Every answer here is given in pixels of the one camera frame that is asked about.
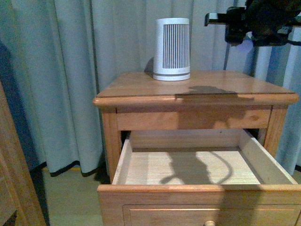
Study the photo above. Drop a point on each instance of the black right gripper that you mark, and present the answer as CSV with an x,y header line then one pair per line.
x,y
269,21

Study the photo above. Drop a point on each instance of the wooden nightstand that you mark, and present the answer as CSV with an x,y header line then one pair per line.
x,y
207,100

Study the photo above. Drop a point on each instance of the grey-green curtain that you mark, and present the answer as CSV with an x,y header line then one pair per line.
x,y
56,55

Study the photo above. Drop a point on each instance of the wooden bed frame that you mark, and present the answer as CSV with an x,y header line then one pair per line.
x,y
18,199

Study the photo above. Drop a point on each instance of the round wooden drawer knob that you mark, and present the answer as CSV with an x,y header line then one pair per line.
x,y
209,223

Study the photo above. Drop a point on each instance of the white slatted air purifier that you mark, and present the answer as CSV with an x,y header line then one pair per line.
x,y
172,54

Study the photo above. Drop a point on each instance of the wooden top drawer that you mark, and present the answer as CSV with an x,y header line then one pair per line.
x,y
187,177

